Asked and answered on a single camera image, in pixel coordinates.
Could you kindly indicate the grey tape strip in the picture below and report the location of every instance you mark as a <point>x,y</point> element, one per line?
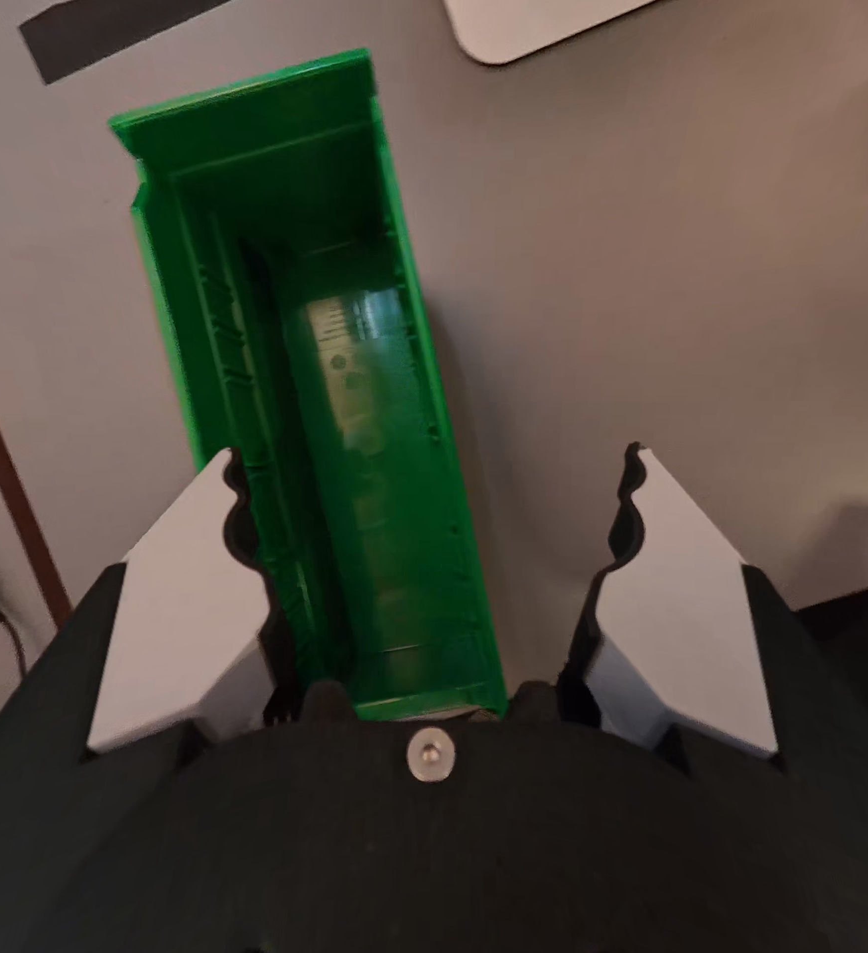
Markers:
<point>106,37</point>

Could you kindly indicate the green plastic bin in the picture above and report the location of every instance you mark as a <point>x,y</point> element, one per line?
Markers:
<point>329,372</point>

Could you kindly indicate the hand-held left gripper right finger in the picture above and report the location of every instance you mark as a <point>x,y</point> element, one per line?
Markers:
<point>687,633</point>

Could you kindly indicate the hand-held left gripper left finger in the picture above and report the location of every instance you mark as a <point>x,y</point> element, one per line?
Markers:
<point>180,633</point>

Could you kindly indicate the white square tray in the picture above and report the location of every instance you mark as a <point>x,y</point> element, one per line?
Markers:
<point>538,22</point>

